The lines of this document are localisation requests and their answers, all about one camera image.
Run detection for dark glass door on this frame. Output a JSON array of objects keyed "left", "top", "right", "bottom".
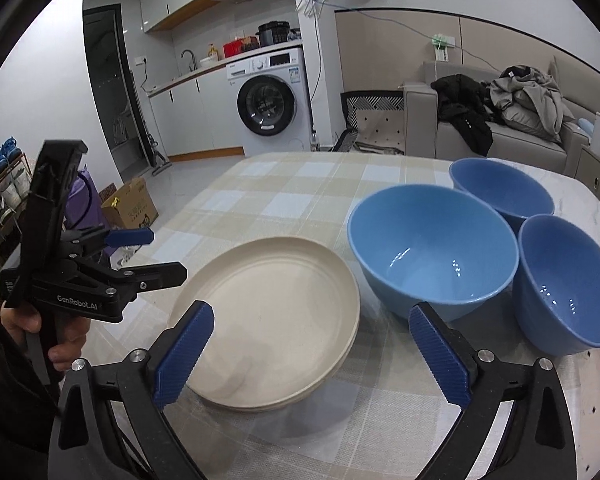
[{"left": 83, "top": 5, "right": 148, "bottom": 186}]

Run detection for grey sofa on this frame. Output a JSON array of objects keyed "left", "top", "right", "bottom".
[{"left": 404, "top": 60, "right": 600, "bottom": 171}]

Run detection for stick vacuum cleaner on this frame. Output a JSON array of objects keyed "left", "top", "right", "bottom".
[{"left": 147, "top": 130, "right": 173, "bottom": 177}]

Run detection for cream round plate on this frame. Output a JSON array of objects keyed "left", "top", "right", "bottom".
[
  {"left": 200, "top": 320, "right": 361, "bottom": 408},
  {"left": 205, "top": 330, "right": 358, "bottom": 414},
  {"left": 169, "top": 236, "right": 362, "bottom": 401}
]

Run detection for black white patterned bag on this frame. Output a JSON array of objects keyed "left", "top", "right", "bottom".
[{"left": 341, "top": 89, "right": 406, "bottom": 156}]

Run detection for white washing machine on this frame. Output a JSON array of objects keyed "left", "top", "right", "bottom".
[{"left": 226, "top": 47, "right": 315, "bottom": 157}]

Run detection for black jacket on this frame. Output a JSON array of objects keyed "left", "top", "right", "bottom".
[{"left": 431, "top": 74, "right": 496, "bottom": 157}]

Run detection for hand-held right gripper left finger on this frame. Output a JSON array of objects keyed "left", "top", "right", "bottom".
[{"left": 47, "top": 300, "right": 216, "bottom": 480}]

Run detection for shoe rack with shoes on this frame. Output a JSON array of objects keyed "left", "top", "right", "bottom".
[{"left": 0, "top": 135, "right": 36, "bottom": 301}]

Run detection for metal shoe rack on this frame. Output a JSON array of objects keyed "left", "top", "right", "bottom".
[{"left": 0, "top": 152, "right": 36, "bottom": 306}]

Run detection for white kitchen base cabinets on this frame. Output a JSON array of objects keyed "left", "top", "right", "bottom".
[{"left": 147, "top": 67, "right": 246, "bottom": 158}]

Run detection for cardboard box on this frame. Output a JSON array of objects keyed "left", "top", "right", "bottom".
[{"left": 100, "top": 177, "right": 160, "bottom": 231}]

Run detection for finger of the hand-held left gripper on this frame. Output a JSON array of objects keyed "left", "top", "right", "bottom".
[
  {"left": 77, "top": 227, "right": 155, "bottom": 261},
  {"left": 91, "top": 261, "right": 188, "bottom": 295}
]

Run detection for purple plastic bag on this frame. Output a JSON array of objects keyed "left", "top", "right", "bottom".
[{"left": 62, "top": 162, "right": 106, "bottom": 233}]

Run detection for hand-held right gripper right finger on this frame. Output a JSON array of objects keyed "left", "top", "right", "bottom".
[{"left": 408, "top": 302, "right": 578, "bottom": 480}]

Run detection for pile of grey clothes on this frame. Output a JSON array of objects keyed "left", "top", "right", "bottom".
[{"left": 490, "top": 65, "right": 578, "bottom": 143}]

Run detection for person's left forearm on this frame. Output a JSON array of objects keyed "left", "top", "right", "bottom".
[{"left": 0, "top": 305, "right": 63, "bottom": 480}]

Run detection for white wall power strip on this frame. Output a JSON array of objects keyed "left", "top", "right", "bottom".
[{"left": 427, "top": 34, "right": 456, "bottom": 63}]

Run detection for person's left hand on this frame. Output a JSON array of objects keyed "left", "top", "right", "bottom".
[{"left": 0, "top": 305, "right": 88, "bottom": 373}]

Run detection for blue ribbed bowl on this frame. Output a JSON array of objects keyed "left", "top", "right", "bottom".
[
  {"left": 512, "top": 214, "right": 600, "bottom": 357},
  {"left": 347, "top": 184, "right": 520, "bottom": 322},
  {"left": 449, "top": 157, "right": 556, "bottom": 233}
]

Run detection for black pressure cooker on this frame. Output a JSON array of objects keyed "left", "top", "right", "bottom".
[{"left": 257, "top": 21, "right": 291, "bottom": 47}]

